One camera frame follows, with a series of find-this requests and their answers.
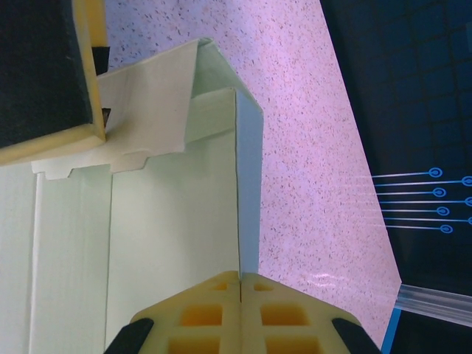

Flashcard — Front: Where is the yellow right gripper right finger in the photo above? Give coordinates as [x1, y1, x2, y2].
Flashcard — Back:
[240, 271, 383, 354]

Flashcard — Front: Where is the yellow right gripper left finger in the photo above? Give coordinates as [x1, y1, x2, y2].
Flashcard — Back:
[105, 271, 242, 354]

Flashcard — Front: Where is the light green paper box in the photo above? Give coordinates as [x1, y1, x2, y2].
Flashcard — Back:
[0, 36, 266, 354]

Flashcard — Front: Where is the blue table edge strip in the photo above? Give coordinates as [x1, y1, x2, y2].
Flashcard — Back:
[381, 305, 403, 354]

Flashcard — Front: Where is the aluminium corner post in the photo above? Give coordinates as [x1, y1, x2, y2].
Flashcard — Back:
[393, 282, 472, 329]

